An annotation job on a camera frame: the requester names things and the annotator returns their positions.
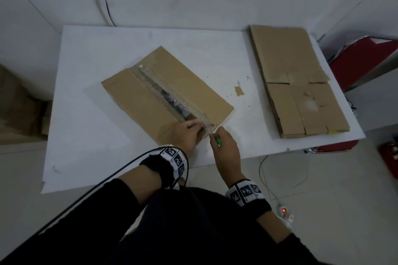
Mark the taped small cardboard box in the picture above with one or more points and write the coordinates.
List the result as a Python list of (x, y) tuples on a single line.
[(264, 83)]

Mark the person's black trouser legs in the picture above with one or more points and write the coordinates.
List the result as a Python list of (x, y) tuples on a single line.
[(202, 227)]

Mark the red crate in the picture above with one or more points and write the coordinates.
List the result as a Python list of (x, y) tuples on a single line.
[(388, 162)]

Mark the white connector with red light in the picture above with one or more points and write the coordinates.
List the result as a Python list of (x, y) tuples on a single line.
[(283, 211)]

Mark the person's right hand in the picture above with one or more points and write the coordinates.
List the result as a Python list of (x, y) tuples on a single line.
[(228, 159)]

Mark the person's left forearm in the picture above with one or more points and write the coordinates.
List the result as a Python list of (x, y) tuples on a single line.
[(140, 184)]

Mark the black marker wrist band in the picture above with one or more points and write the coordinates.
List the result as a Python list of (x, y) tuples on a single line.
[(258, 209), (158, 165)]

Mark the person's left hand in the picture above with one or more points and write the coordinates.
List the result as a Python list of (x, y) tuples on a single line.
[(185, 137)]

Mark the red chair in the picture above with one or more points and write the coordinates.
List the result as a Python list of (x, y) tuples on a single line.
[(357, 63)]

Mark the brown tape scrap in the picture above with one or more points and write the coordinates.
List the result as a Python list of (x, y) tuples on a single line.
[(238, 91)]

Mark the white table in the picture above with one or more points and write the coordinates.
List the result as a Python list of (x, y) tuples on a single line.
[(93, 150)]

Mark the person's right forearm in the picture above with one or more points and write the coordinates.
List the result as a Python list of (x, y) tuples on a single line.
[(270, 221)]

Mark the stack of boxes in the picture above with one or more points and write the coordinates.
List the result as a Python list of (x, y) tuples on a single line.
[(18, 139)]

